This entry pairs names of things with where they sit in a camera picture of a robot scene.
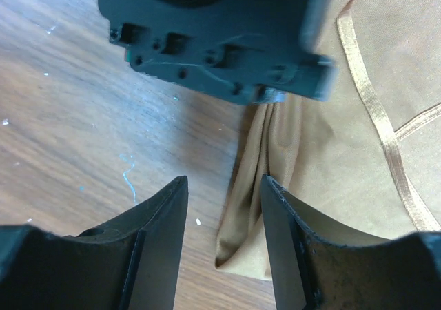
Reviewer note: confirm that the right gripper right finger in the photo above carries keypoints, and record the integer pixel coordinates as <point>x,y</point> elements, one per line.
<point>319,263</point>

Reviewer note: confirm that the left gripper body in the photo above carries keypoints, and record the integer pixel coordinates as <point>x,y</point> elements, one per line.
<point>241,51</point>

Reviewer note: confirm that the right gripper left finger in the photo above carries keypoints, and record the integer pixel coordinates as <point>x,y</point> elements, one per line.
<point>128,262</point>

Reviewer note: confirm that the orange cloth napkin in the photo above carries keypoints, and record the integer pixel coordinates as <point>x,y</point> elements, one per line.
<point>369,156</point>

